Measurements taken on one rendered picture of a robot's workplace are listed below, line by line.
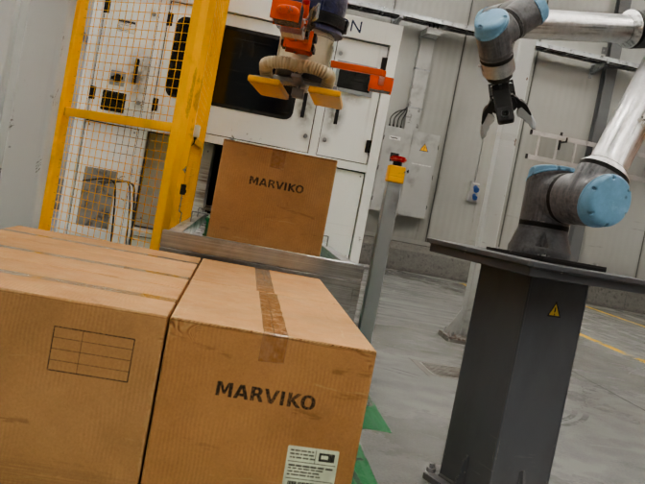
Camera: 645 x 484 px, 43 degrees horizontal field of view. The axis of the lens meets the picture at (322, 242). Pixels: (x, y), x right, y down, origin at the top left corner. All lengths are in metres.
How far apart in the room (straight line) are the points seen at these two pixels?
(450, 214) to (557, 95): 2.35
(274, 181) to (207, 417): 1.40
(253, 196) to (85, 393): 1.40
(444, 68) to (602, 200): 9.84
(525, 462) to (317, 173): 1.16
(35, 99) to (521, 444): 2.33
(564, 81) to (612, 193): 10.35
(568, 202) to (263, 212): 1.04
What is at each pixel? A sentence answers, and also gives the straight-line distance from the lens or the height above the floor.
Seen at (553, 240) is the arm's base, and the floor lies 0.81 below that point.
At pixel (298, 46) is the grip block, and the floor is 1.23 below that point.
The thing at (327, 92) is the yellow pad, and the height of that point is 1.13.
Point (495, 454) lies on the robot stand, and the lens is 2.51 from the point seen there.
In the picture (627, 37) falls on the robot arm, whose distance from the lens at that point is 2.72.
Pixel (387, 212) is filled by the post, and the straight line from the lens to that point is 3.40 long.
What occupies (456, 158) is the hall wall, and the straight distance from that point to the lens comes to 12.10.
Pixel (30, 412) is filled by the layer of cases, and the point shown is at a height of 0.32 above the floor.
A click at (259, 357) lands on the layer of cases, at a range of 1.56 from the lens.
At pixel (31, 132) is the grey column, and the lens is 3.61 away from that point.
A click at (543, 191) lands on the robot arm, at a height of 0.95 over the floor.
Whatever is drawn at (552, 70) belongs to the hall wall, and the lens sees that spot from 12.67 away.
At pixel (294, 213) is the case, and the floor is 0.74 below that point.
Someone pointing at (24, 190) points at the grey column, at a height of 0.61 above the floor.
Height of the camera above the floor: 0.81
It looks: 3 degrees down
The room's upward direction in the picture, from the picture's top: 11 degrees clockwise
